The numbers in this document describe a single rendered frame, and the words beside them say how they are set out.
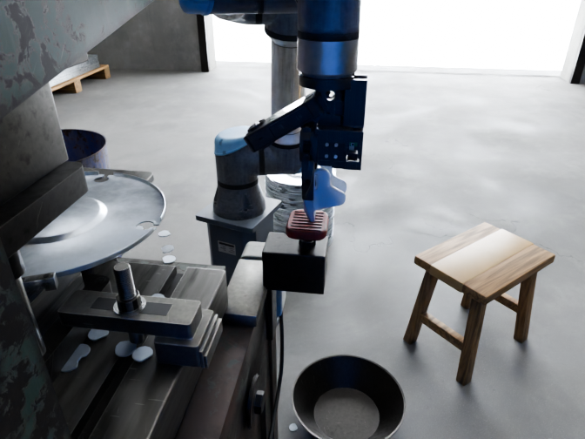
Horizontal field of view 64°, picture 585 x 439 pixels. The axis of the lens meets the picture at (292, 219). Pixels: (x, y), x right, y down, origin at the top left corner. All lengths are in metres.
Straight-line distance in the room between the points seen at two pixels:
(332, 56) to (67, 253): 0.39
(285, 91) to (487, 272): 0.74
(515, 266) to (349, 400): 0.60
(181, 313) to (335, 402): 0.94
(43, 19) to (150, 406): 0.35
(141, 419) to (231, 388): 0.16
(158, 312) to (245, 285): 0.24
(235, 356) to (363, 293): 1.16
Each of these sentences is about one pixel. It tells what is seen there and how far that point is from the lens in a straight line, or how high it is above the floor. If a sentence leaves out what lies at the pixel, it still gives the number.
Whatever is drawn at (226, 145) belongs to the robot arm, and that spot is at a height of 0.66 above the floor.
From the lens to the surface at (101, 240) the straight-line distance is 0.63.
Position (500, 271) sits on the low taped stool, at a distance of 1.43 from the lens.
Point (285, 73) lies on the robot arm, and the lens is 1.13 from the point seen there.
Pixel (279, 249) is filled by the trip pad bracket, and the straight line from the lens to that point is 0.71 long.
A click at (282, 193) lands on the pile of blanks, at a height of 0.28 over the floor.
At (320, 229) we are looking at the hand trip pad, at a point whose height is 0.75.
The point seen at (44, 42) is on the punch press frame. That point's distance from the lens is 0.35.
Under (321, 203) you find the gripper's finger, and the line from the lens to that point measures 0.66.
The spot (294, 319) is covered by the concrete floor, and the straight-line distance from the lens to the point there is 1.65.
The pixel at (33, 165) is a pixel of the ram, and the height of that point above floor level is 0.91.
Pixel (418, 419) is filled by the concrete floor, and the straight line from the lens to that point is 1.42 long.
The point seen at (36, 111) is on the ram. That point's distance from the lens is 0.55.
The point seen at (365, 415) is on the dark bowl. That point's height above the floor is 0.00.
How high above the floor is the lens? 1.09
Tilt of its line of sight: 29 degrees down
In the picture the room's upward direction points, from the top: straight up
